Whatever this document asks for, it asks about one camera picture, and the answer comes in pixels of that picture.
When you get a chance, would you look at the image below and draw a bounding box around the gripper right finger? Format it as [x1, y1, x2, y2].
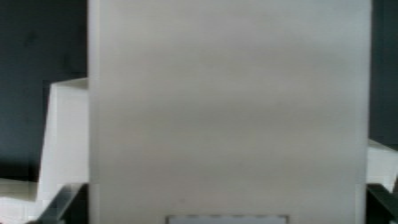
[365, 183, 398, 224]

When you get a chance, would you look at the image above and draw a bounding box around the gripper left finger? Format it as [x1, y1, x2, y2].
[26, 183, 88, 224]

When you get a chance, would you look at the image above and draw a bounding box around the white cabinet top block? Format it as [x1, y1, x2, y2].
[88, 0, 371, 224]

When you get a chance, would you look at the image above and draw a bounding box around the white U-shaped frame fence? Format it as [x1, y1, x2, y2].
[0, 178, 36, 224]

